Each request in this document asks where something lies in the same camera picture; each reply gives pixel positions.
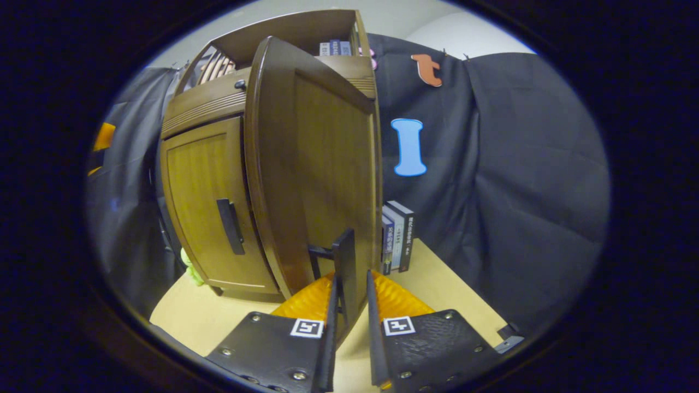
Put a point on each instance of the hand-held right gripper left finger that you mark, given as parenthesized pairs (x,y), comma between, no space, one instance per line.
(331,349)

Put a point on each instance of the wooden drawer with black knob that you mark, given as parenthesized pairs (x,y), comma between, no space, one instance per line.
(202,103)

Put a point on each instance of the blue cover book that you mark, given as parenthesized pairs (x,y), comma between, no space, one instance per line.
(386,245)

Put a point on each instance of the green frog plush toy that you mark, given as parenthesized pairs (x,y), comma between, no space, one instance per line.
(192,273)

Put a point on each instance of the dark blue book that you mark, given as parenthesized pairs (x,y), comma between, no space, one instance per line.
(335,48)

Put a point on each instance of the black backdrop cloth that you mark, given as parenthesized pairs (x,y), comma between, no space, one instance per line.
(519,191)

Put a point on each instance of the wooden double-door shoe cabinet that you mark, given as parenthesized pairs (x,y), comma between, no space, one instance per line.
(295,27)

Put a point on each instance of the black book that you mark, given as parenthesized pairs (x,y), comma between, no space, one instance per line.
(408,240)

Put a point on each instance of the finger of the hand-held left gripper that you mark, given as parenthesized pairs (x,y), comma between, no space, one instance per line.
(94,171)
(105,136)

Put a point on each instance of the dark grey bracket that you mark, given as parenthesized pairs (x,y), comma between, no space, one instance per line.
(510,341)

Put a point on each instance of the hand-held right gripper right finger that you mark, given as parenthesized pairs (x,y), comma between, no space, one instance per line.
(373,349)

